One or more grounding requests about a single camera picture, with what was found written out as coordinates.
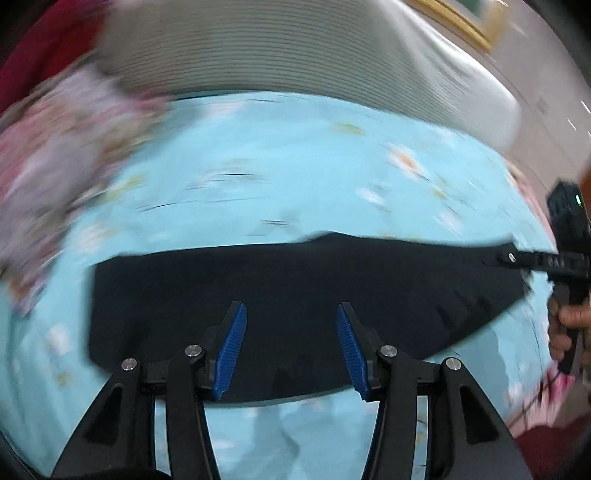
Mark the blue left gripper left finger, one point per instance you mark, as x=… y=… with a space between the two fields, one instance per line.
x=222 y=344

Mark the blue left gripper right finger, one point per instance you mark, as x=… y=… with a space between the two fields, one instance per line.
x=358 y=350

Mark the black pants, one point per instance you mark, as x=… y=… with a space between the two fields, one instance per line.
x=421 y=298

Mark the person's right hand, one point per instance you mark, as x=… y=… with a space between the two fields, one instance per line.
x=562 y=317

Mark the teal floral bed sheet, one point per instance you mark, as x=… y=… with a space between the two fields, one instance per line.
x=271 y=168

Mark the red right sleeve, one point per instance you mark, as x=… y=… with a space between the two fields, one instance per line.
x=551 y=452

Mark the gold framed floral painting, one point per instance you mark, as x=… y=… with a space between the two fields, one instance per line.
x=478 y=23

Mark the pink floral pillow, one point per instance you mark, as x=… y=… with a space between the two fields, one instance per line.
x=60 y=147

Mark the white striped headboard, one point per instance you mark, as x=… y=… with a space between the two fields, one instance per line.
x=380 y=54

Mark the red sequined blanket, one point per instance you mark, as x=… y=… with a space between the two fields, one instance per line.
x=63 y=33

